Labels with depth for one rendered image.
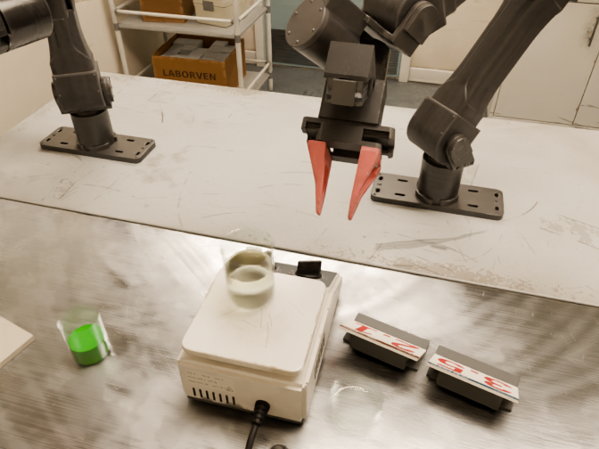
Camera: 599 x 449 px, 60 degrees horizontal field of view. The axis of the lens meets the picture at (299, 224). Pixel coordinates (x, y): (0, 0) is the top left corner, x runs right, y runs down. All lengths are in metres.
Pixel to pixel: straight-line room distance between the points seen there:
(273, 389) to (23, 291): 0.38
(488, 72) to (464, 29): 2.66
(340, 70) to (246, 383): 0.31
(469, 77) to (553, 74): 2.17
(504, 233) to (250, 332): 0.43
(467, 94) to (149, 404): 0.54
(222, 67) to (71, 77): 1.84
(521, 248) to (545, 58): 2.14
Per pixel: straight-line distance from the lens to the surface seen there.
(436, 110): 0.75
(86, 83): 0.91
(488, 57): 0.75
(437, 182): 0.79
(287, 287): 0.55
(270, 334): 0.51
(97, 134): 0.97
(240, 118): 1.05
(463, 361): 0.62
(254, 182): 0.86
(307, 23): 0.57
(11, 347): 0.68
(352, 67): 0.52
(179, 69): 2.80
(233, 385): 0.52
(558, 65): 2.90
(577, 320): 0.72
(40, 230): 0.85
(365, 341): 0.59
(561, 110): 3.00
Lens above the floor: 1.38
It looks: 39 degrees down
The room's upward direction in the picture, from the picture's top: straight up
